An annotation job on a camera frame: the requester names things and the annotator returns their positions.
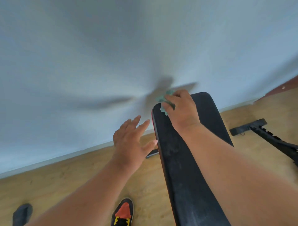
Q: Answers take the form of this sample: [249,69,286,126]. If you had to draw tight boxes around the person's left hand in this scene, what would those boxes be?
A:
[111,115,158,174]

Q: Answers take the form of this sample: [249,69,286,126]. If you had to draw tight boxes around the person's right hand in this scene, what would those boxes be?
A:
[160,89,201,135]

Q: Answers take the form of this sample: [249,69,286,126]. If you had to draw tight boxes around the green cleaning cloth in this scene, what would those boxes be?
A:
[156,89,175,116]

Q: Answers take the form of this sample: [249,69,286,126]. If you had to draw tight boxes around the black weight bench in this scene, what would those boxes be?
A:
[13,92,234,226]

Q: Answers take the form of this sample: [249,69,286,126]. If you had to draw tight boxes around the person's left forearm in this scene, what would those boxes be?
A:
[25,160,138,226]

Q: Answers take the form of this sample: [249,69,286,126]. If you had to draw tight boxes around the person's right forearm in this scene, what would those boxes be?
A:
[180,123,298,226]

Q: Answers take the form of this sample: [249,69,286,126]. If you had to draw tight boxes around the person's left red black shoe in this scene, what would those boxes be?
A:
[111,198,134,226]

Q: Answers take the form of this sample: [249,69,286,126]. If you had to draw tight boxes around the black bench with headrest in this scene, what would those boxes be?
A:
[229,118,298,167]

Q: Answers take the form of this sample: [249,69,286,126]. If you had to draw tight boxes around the red-brown wooden door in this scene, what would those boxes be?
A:
[254,75,298,103]

